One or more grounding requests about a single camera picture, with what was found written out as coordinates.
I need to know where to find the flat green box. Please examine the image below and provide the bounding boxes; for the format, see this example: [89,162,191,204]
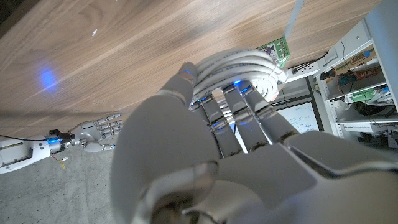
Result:
[257,36,291,68]

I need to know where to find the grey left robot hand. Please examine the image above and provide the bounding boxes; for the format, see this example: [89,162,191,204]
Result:
[110,61,398,224]

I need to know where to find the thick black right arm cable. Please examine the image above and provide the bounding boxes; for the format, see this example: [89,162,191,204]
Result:
[0,134,47,142]

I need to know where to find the whiteboard with writing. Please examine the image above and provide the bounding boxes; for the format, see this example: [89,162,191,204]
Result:
[276,101,320,134]

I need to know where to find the cardboard box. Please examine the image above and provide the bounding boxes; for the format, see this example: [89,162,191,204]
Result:
[334,48,377,75]

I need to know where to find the white shelf cabinet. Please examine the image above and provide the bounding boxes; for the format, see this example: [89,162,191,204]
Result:
[313,0,398,141]

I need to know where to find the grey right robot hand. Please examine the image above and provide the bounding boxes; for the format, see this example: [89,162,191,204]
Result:
[48,113,124,154]

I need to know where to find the white Ethernet cable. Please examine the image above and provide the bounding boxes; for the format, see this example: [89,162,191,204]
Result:
[190,47,289,108]

